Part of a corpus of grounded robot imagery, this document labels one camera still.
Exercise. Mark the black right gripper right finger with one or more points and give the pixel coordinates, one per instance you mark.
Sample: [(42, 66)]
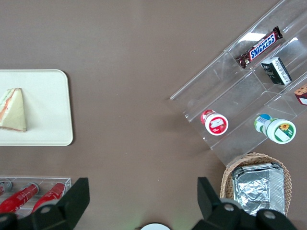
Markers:
[(213, 208)]

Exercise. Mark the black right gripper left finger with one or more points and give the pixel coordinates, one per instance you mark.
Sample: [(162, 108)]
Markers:
[(69, 203)]

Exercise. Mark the triangular sandwich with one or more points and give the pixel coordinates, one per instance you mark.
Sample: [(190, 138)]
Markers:
[(14, 112)]

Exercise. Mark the deep wicker basket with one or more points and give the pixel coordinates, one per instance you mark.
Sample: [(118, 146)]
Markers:
[(286, 177)]

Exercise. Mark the beige plastic tray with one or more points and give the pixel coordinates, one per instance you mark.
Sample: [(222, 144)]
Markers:
[(48, 107)]

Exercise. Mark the clear acrylic bottle rack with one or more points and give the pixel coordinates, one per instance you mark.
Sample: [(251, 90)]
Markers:
[(67, 182)]

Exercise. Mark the aluminium foil container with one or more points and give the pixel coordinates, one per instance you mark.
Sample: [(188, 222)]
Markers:
[(256, 189)]

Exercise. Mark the red label yogurt bottle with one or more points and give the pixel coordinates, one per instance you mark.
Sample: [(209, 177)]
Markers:
[(216, 123)]

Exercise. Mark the green label yogurt bottle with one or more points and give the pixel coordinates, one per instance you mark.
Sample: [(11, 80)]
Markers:
[(278, 129)]

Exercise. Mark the clear acrylic stepped shelf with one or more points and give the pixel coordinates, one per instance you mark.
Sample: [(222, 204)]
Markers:
[(239, 95)]

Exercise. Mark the red cookie box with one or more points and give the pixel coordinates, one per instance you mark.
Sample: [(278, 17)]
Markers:
[(302, 94)]

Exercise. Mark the small black white box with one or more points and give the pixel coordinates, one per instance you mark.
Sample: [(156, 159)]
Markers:
[(275, 70)]

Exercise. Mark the snickers chocolate bar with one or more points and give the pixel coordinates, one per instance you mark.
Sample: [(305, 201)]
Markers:
[(260, 46)]

